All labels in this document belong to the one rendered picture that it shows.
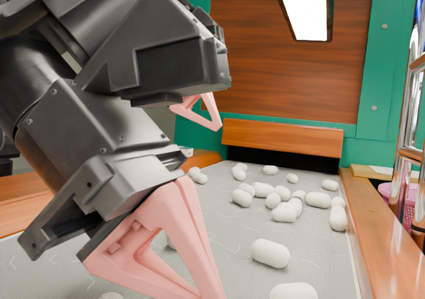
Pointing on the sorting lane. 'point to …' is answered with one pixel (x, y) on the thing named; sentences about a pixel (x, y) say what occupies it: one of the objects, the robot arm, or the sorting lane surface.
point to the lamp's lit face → (305, 7)
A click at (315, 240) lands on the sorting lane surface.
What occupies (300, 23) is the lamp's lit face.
